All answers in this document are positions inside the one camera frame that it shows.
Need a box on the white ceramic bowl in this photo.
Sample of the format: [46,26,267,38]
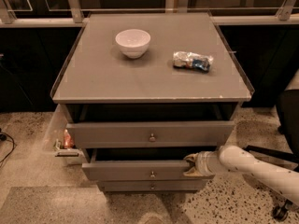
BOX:
[115,29,151,59]

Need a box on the grey drawer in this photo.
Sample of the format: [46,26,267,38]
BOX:
[97,179,207,192]
[66,121,234,148]
[82,147,215,181]

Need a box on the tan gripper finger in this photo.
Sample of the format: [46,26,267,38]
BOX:
[183,167,201,177]
[183,153,198,166]

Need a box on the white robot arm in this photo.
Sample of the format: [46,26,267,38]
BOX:
[184,146,299,205]

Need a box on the grey top drawer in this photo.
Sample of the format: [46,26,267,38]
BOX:
[66,121,234,148]

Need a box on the black floor cable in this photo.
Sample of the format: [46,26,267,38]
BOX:
[0,129,17,168]

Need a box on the crinkled snack bag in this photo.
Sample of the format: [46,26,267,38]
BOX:
[173,51,214,73]

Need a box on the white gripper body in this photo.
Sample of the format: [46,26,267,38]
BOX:
[195,151,222,175]

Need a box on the grey drawer cabinet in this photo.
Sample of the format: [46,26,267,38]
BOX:
[50,12,255,194]

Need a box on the black office chair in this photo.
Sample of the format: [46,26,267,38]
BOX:
[242,89,299,222]

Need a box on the metal railing frame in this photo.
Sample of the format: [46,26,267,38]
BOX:
[1,0,299,28]

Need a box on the grey bottom drawer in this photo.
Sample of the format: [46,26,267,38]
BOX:
[97,179,207,192]

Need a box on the orange packet in bin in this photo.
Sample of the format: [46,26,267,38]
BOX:
[64,130,74,148]

